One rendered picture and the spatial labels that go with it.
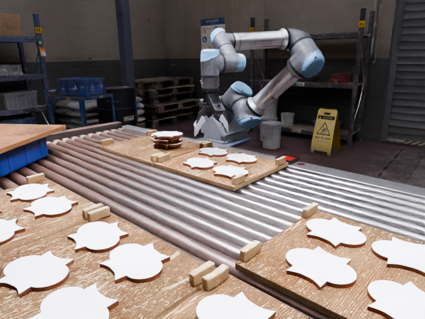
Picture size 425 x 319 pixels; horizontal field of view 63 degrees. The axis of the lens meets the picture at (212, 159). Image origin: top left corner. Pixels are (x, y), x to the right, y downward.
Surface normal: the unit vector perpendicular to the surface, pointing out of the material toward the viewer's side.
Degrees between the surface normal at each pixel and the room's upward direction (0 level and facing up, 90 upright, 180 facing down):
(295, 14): 90
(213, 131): 90
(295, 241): 0
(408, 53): 86
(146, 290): 0
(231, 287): 0
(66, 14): 90
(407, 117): 78
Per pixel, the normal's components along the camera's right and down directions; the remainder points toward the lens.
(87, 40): 0.79, 0.17
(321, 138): -0.65, 0.00
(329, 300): -0.01, -0.96
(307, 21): -0.61, 0.24
